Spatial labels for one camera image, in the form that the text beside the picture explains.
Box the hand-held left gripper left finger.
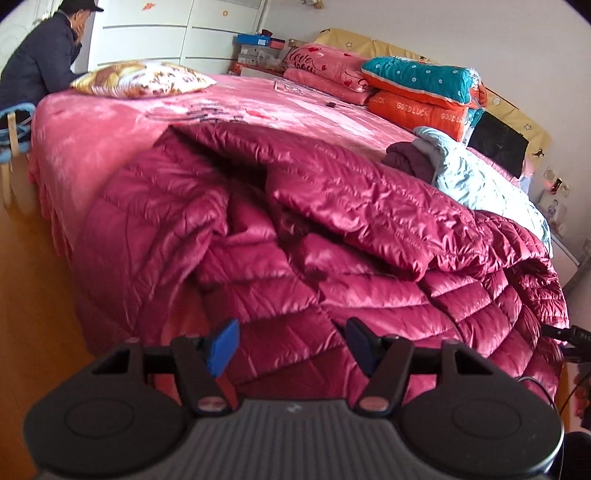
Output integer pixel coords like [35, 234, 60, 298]
[88, 318, 242, 415]

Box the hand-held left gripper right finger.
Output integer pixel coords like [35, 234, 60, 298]
[345, 318, 499, 415]

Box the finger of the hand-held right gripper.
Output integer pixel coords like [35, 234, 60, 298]
[541, 324, 591, 360]

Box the red down jacket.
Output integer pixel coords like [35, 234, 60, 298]
[76, 124, 571, 402]

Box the white nightstand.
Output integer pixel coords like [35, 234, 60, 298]
[526, 217, 585, 301]

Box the light blue folded blanket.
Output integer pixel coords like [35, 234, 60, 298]
[412, 126, 554, 257]

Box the purple down jacket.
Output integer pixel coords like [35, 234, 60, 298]
[383, 142, 437, 185]

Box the black cloth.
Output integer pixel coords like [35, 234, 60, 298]
[466, 111, 529, 178]

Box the pink bed with blanket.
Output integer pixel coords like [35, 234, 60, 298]
[27, 74, 536, 352]

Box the orange folded quilt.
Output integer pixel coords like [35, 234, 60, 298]
[367, 90, 485, 143]

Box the plain pink folded blanket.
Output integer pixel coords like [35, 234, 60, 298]
[283, 68, 377, 106]

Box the teal dotted folded quilt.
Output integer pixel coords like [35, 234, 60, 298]
[361, 55, 488, 109]

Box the floral pillow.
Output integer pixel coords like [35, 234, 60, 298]
[69, 60, 218, 100]

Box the pink heart-print folded blanket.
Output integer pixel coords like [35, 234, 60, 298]
[283, 42, 370, 90]

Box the blue cushioned wooden chair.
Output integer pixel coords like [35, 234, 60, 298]
[0, 102, 37, 206]

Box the stack of shoe boxes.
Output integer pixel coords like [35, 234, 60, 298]
[228, 30, 319, 77]

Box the white wardrobe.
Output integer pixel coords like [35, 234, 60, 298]
[0, 0, 273, 77]

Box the black cable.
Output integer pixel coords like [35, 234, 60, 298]
[516, 376, 591, 416]

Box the gold wall socket panel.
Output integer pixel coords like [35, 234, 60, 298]
[542, 166, 571, 195]

